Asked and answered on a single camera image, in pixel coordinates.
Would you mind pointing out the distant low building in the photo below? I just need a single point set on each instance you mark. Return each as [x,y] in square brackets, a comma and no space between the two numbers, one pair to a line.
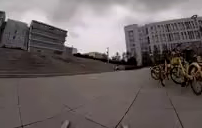
[95,55]

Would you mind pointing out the pole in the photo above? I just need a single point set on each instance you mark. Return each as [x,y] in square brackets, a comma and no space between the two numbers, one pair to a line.
[107,55]

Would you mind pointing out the row of trees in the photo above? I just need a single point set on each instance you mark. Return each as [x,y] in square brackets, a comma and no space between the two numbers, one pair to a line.
[132,61]

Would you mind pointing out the small grey building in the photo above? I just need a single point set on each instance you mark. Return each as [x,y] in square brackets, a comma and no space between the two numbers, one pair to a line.
[70,50]

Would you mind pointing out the layered grey building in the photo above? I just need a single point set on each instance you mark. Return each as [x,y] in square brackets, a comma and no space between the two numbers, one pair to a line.
[45,36]

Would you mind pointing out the grey stone steps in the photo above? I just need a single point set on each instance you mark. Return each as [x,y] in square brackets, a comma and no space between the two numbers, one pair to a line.
[39,63]

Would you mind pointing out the robot's own part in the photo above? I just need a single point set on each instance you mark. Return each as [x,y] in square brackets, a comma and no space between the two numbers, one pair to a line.
[124,126]
[65,124]

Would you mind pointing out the tall white building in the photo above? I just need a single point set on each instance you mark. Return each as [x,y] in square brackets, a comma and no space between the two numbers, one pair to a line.
[165,33]

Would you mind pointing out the row of parked bicycles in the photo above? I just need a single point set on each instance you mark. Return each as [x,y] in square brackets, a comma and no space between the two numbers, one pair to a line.
[189,71]

